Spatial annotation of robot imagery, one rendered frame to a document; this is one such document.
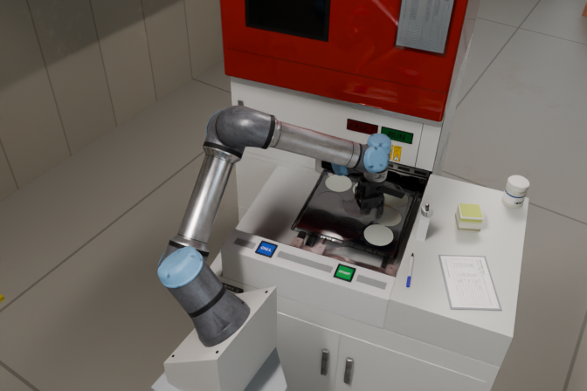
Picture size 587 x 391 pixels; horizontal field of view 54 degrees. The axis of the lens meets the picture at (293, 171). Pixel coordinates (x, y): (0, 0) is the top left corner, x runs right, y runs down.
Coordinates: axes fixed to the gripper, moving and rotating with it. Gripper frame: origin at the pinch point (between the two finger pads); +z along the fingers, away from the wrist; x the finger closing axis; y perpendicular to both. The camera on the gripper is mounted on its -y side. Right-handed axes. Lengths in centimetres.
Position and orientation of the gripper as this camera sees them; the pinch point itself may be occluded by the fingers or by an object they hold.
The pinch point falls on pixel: (375, 219)
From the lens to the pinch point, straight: 205.0
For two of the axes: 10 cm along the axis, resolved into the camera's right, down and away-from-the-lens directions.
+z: -0.2, 7.8, 6.3
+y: -9.7, 1.4, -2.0
